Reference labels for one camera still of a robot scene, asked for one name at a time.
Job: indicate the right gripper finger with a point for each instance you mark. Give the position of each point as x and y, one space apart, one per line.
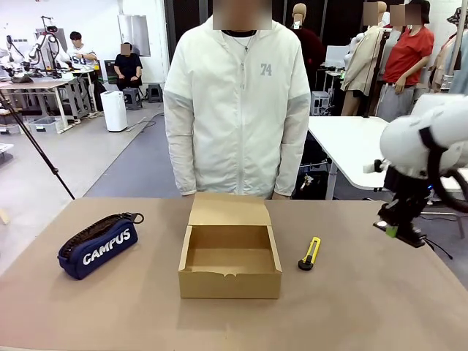
387 221
412 234

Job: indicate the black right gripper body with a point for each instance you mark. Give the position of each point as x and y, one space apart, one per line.
406 194

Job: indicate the yellow utility knife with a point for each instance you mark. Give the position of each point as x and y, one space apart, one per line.
311 252

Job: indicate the brown cardboard box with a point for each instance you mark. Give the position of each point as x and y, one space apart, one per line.
226 285

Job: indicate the navy campus pencil case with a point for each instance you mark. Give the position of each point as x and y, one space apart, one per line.
98 252

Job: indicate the person's left forearm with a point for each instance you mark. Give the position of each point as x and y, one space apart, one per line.
290 164

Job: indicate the person's right forearm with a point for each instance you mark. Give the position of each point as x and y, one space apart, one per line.
183 161

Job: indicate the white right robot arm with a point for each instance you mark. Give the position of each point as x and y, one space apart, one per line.
406 139

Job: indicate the white rounded table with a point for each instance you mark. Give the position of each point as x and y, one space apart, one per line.
351 146

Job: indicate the grey computer case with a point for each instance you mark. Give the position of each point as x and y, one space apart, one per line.
320 104

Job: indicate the mannequin in light blue jacket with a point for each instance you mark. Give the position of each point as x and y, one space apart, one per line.
460 82

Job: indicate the mannequin in beige coat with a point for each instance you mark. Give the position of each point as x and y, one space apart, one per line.
362 62

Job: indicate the mannequin with bucket hat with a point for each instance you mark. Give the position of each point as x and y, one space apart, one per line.
448 58

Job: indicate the mannequin in maroon top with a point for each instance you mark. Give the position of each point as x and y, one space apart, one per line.
311 47

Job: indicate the person in white jacket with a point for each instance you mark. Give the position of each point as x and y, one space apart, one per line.
234 109

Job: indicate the grey plastic stool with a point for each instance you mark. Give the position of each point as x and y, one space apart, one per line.
155 93
133 98

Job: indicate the white air purifier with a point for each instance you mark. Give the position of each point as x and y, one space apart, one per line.
114 111

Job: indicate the seated person black shirt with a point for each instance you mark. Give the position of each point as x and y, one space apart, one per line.
128 67

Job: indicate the white panel board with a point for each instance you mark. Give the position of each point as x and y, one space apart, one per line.
135 34

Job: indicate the seated person white jersey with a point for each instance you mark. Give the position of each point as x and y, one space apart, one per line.
82 55

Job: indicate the grey storage bin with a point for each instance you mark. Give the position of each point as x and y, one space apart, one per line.
44 125

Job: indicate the black tripod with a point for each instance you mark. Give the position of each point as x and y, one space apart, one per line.
36 150

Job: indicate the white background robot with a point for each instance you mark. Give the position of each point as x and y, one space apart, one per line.
49 45
9 55

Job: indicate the brown top desk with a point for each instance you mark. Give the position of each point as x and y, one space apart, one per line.
29 86

